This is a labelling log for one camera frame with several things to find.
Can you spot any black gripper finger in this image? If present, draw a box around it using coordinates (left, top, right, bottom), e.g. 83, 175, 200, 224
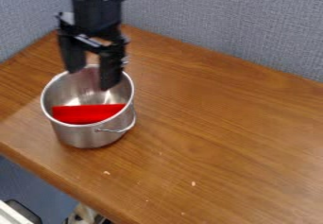
99, 44, 127, 91
57, 33, 85, 74

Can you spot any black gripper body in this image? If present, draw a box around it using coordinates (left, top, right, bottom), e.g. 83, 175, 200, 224
57, 0, 127, 48

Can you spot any stainless steel pot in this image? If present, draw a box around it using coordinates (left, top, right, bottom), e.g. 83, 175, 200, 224
40, 65, 136, 148

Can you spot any red block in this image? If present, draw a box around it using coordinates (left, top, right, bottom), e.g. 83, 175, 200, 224
52, 104, 125, 125

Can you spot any white black object under table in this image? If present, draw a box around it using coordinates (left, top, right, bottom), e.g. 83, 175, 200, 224
61, 203, 113, 224

